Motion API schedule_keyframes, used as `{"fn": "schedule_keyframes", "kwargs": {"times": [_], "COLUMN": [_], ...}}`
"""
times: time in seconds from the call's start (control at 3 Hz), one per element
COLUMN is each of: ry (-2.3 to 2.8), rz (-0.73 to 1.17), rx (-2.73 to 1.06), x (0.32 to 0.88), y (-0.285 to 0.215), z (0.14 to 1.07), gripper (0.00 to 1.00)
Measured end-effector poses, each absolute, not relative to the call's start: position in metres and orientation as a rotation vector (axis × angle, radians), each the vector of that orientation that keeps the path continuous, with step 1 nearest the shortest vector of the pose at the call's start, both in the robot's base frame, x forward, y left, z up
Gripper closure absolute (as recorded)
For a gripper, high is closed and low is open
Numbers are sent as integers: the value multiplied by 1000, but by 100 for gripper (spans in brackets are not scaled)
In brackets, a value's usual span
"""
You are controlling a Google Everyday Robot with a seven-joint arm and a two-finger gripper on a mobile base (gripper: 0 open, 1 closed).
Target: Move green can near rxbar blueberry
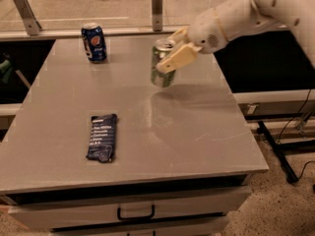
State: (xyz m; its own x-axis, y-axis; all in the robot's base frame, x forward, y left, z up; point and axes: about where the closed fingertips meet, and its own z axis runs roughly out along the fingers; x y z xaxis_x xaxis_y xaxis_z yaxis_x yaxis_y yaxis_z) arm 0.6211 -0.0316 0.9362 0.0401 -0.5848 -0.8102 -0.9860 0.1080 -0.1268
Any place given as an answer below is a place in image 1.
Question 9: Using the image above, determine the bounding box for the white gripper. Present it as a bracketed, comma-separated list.
[156, 8, 227, 74]

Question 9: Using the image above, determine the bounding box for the green soda can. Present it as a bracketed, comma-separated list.
[150, 38, 177, 89]

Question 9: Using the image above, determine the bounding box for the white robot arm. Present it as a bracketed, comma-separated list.
[157, 0, 315, 74]

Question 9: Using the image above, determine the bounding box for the blue Pepsi can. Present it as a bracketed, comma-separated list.
[81, 23, 107, 63]

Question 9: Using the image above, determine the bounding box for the dark blue rxbar wrapper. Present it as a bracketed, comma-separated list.
[86, 114, 117, 163]

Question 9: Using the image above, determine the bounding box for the black metal stand leg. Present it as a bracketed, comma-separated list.
[257, 121, 298, 184]

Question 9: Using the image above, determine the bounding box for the green object at left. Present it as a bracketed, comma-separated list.
[0, 60, 13, 84]

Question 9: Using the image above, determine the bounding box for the grey lower drawer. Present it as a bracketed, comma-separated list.
[52, 213, 228, 236]

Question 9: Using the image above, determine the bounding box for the grey drawer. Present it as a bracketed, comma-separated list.
[9, 186, 251, 229]
[52, 213, 228, 236]

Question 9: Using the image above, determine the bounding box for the grey upper drawer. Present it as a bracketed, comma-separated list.
[9, 186, 251, 229]

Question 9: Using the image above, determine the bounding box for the middle metal railing bracket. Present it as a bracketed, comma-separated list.
[152, 0, 162, 31]

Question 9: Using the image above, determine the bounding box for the metal railing bracket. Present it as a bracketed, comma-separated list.
[13, 0, 41, 36]
[152, 0, 162, 31]

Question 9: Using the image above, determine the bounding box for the left metal railing bracket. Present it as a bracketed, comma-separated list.
[13, 0, 41, 36]

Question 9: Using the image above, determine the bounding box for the black floor cable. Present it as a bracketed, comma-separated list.
[296, 160, 315, 179]

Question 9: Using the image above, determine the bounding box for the black upper drawer handle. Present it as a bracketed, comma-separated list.
[116, 205, 156, 221]

